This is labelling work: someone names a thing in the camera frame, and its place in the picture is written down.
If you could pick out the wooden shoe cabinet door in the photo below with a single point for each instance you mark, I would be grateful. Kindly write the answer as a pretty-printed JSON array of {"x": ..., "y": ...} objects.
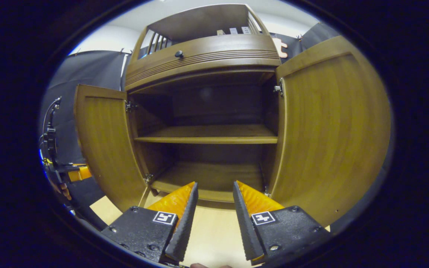
[
  {"x": 106, "y": 149},
  {"x": 330, "y": 130}
]

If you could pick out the white grey book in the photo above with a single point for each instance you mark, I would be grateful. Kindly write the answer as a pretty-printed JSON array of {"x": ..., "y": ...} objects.
[{"x": 246, "y": 30}]

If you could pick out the metal door hinge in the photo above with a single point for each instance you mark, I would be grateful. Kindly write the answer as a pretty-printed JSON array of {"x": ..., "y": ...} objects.
[
  {"x": 148, "y": 178},
  {"x": 129, "y": 107},
  {"x": 266, "y": 192},
  {"x": 278, "y": 88}
]

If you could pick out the black drawer knob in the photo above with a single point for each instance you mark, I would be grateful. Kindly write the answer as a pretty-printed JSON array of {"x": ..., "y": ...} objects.
[{"x": 179, "y": 54}]

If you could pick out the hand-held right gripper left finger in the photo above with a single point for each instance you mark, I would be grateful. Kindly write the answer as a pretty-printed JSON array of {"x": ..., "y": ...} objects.
[{"x": 186, "y": 227}]

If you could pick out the wooden double-door shoe cabinet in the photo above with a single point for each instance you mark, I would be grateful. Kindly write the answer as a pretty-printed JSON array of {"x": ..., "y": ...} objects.
[{"x": 214, "y": 104}]

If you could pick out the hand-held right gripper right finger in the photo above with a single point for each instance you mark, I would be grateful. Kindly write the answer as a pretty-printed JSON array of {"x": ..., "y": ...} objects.
[{"x": 244, "y": 227}]

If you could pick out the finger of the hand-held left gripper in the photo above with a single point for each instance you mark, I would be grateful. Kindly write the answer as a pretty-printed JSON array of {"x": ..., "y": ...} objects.
[{"x": 84, "y": 173}]

